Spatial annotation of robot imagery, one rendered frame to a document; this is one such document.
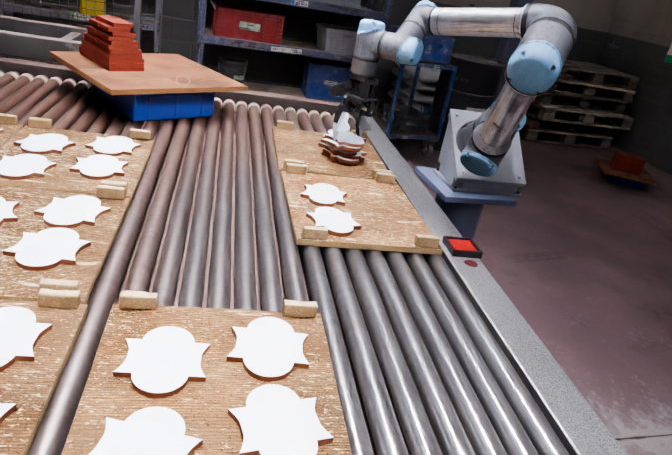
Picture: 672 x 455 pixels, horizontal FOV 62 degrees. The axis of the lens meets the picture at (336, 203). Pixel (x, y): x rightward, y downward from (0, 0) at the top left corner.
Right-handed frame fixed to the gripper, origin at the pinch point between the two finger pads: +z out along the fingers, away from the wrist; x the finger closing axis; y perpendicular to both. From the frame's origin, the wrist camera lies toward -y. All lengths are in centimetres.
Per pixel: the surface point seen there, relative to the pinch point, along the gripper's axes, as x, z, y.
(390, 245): -28, 8, 47
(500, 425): -51, 11, 93
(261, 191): -36.5, 9.6, 8.6
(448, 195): 28.9, 14.6, 23.1
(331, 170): -9.3, 8.0, 5.8
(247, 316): -72, 8, 55
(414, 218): -10.0, 8.0, 39.7
